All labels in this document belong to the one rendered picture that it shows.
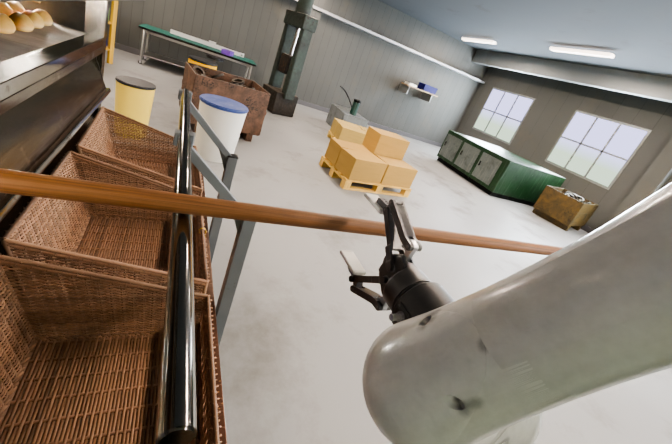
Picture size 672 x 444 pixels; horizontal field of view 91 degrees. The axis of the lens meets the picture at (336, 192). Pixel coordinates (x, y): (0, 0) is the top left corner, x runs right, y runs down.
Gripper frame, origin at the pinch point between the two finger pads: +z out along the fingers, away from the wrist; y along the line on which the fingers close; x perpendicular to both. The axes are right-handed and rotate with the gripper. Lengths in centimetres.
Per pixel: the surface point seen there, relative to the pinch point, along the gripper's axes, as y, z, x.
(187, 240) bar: 1.3, -6.7, -31.4
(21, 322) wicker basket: 51, 27, -60
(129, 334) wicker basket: 59, 29, -38
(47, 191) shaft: -0.8, -1.2, -48.2
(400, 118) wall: 70, 823, 587
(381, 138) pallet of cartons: 50, 344, 228
